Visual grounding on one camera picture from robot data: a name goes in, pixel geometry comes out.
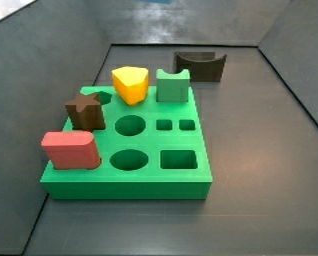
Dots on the blue rectangle block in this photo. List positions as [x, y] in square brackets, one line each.
[156, 1]

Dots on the green shape sorter board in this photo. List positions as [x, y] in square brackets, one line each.
[151, 147]

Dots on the black curved fixture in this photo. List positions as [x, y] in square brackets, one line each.
[203, 65]

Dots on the green notched block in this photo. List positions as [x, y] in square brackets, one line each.
[172, 86]

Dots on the yellow rounded block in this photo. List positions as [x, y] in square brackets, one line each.
[131, 83]

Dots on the brown star block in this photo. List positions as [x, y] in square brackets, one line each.
[84, 112]

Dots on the red rounded block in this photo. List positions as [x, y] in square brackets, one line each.
[71, 150]

